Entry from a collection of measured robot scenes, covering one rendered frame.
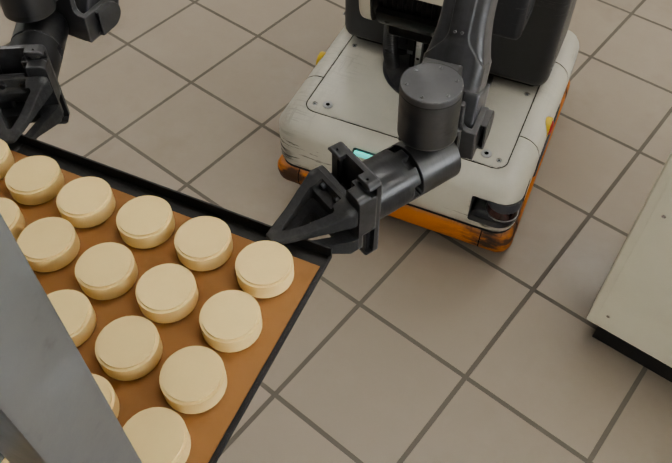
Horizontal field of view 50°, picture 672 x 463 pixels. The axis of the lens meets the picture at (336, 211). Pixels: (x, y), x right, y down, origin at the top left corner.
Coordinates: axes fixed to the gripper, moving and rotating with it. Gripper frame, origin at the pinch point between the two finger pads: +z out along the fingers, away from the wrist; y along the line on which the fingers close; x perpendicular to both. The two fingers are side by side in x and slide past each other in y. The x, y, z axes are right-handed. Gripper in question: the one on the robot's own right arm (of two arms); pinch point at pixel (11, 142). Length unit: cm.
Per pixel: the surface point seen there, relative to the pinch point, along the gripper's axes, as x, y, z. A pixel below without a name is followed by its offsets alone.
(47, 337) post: -20, -33, 43
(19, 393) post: -19, -33, 45
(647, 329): -99, 79, -15
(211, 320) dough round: -20.7, -1.6, 23.6
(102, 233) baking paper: -10.3, 0.4, 12.3
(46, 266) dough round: -6.2, -0.7, 16.3
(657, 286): -97, 65, -17
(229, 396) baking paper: -21.9, 0.4, 29.4
